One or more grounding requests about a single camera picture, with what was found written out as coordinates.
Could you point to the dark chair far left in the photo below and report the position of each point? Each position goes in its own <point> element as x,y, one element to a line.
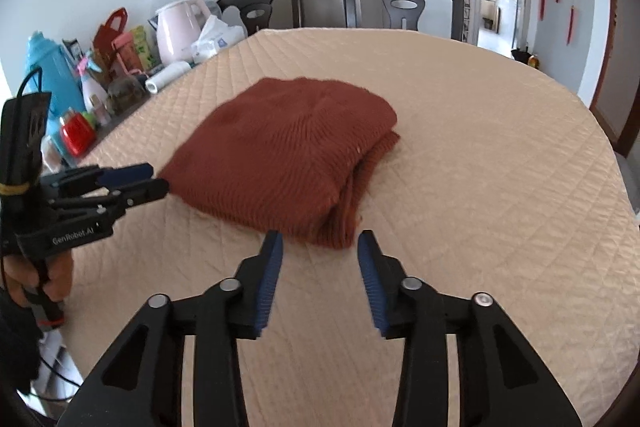
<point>256,14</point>

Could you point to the glass jar with contents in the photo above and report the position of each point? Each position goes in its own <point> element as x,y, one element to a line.
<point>123,93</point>

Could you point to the blue thermos jug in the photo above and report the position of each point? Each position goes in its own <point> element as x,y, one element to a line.
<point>57,76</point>

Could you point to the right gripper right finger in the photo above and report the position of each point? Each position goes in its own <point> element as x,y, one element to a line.
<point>502,380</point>

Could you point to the red small container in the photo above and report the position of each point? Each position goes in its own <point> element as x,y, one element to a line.
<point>77,133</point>

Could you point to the brown wooden door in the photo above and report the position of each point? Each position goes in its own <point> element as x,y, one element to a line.
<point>616,101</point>

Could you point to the rust red knit sweater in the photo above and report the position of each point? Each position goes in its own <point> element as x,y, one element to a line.
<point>295,156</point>

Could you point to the white pink spray bottle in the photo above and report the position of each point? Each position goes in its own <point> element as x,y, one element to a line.
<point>94,95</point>

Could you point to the white cylinder roll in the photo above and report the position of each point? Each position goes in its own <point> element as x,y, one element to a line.
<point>166,76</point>

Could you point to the pink electric kettle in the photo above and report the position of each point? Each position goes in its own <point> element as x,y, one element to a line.
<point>178,29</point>

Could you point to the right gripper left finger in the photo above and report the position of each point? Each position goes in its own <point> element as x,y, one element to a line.
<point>138,380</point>

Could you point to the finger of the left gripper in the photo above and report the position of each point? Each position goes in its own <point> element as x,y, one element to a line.
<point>93,198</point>
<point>107,176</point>

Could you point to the white tissue pack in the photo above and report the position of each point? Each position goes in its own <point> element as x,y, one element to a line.
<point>215,37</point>

